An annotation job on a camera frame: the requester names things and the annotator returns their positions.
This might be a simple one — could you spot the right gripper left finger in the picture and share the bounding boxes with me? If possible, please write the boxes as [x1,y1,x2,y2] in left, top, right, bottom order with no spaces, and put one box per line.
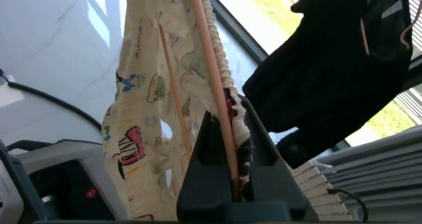
[176,110,237,222]

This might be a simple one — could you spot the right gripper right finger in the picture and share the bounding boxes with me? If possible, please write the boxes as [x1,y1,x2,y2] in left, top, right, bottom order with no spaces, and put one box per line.
[237,95,310,222]

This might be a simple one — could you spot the cream printed garment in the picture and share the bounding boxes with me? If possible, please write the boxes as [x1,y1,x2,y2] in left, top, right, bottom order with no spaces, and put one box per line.
[101,0,254,222]

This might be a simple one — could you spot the pink clothes hanger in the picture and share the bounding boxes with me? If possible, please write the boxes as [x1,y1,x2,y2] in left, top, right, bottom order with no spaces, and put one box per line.
[359,0,422,56]
[157,0,241,202]

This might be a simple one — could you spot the black garment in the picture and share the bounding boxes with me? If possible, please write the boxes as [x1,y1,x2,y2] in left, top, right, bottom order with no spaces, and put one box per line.
[242,0,415,169]

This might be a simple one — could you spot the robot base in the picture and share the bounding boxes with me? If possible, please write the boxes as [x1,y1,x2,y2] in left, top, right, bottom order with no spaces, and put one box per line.
[0,68,130,222]

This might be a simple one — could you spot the white laundry basket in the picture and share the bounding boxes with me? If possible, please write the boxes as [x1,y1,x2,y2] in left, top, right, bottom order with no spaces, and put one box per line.
[286,161,370,222]

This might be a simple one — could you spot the grey curtain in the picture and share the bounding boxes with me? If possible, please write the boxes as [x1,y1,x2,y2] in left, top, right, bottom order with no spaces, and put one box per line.
[315,125,422,222]

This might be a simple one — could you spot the window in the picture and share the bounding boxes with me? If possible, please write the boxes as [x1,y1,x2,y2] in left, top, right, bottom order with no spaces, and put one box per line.
[206,0,422,151]

